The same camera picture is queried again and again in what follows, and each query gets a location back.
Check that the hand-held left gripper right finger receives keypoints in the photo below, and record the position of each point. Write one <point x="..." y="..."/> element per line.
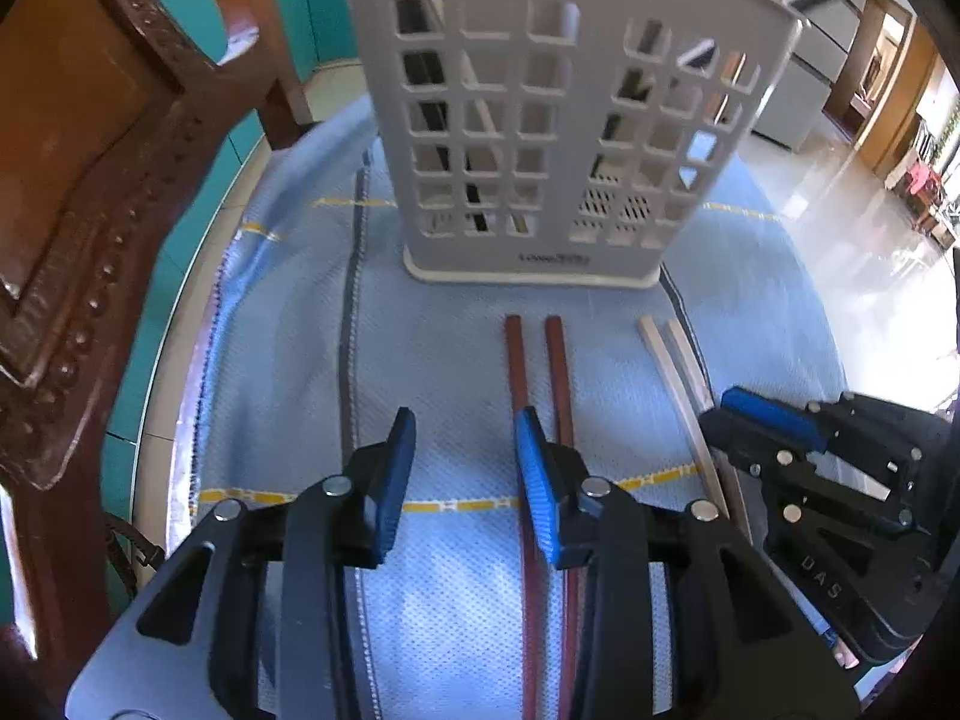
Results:
<point x="536" y="480"/>

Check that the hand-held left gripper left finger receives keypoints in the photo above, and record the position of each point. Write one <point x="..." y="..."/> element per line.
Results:
<point x="394" y="487"/>

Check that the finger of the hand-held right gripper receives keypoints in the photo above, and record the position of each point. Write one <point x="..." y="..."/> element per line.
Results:
<point x="772" y="416"/>
<point x="731" y="439"/>

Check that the light wooden chopstick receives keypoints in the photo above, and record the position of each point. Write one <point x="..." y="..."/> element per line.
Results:
<point x="686" y="367"/>
<point x="675" y="405"/>

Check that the grey plastic utensil holder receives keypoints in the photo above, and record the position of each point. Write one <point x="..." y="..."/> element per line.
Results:
<point x="570" y="165"/>

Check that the blue checked cloth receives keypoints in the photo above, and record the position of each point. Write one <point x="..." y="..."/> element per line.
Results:
<point x="450" y="360"/>

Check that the chairs with pink cloth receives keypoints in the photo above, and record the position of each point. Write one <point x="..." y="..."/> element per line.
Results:
<point x="926" y="191"/>

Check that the teal side cabinet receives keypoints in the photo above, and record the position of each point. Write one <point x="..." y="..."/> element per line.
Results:
<point x="172" y="262"/>

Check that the green plant garland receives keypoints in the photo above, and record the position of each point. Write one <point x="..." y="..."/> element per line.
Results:
<point x="946" y="127"/>

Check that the silver refrigerator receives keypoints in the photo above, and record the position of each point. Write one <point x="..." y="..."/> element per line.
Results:
<point x="810" y="67"/>

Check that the carved wooden chair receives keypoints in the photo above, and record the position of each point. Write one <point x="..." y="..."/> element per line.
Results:
<point x="97" y="165"/>

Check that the teal base cabinet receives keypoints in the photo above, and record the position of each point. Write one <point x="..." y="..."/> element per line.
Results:
<point x="300" y="7"/>

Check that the wooden door frame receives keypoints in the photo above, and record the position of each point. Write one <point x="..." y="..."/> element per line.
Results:
<point x="900" y="75"/>

